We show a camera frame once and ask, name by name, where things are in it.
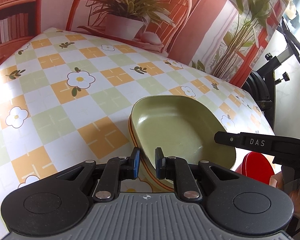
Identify orange square plate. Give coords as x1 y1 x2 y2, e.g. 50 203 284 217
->
128 115 174 192

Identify small green square plate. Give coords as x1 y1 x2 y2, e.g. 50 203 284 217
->
131 95 236 169

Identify red bowl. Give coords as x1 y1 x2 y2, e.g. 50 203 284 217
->
241 152 274 185
236 163 244 175

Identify large green square plate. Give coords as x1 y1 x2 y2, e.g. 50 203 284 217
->
128 116 173 193

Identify person right hand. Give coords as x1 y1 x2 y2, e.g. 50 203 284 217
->
269 172 300 218

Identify black exercise bike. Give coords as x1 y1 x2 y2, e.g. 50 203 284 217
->
242 19 300 128

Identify checkered floral tablecloth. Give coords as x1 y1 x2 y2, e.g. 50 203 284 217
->
0 28 273 239

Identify printed room backdrop cloth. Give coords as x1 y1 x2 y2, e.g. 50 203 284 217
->
0 0 292 87

